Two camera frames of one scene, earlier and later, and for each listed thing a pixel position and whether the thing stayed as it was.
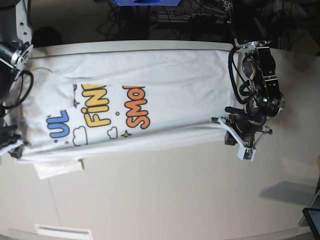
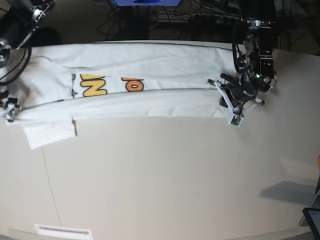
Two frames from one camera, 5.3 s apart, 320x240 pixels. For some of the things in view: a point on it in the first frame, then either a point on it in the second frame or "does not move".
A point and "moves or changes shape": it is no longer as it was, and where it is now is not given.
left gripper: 7,137 to 14,101
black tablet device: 312,216 does not move
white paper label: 46,231 does not move
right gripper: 249,121 to 243,91
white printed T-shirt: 79,105 moves or changes shape
